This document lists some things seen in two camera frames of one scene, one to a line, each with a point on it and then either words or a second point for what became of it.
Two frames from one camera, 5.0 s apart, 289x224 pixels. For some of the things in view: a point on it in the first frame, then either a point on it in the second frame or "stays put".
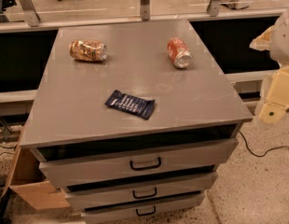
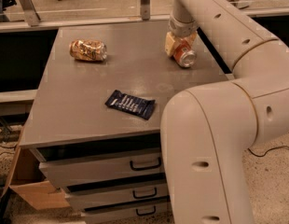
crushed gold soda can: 86,49 stays put
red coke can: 179,52 stays put
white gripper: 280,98 to 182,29
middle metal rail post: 144,2 stays put
